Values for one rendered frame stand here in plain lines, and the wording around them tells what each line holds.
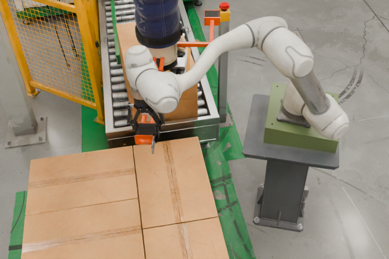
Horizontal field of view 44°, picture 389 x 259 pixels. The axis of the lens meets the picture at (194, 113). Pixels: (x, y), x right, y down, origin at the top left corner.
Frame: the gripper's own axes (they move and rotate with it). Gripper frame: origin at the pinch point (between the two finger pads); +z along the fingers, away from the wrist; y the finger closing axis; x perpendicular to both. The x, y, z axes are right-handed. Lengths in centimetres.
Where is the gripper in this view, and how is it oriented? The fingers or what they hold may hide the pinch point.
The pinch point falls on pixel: (147, 130)
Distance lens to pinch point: 201.0
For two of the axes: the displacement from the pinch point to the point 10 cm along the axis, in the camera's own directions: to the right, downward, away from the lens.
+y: -10.0, -0.2, 0.6
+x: -0.6, 6.8, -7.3
